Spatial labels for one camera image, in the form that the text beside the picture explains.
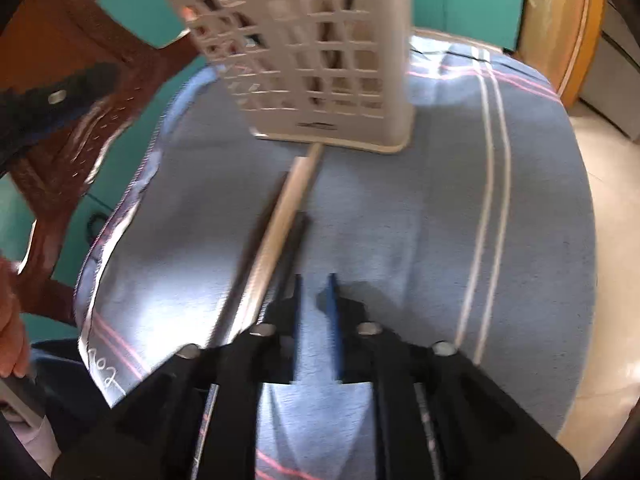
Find blue striped cloth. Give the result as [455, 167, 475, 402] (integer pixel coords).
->
[76, 44, 595, 479]

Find light wooden chopstick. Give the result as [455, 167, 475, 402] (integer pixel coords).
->
[224, 143, 323, 344]

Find brown wooden chair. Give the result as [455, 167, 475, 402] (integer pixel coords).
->
[1, 0, 198, 324]

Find black chopstick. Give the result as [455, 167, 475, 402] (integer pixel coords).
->
[270, 211, 309, 301]

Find white plastic utensil basket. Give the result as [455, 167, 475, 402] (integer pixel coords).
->
[168, 0, 414, 153]

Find teal lower kitchen cabinets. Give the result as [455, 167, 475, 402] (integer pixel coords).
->
[0, 0, 526, 291]

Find wooden framed glass door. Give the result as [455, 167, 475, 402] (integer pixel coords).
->
[515, 0, 606, 108]

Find person's left hand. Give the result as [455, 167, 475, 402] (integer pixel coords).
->
[0, 258, 30, 378]

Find dark brown chopstick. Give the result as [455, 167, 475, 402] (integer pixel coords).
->
[207, 171, 288, 348]

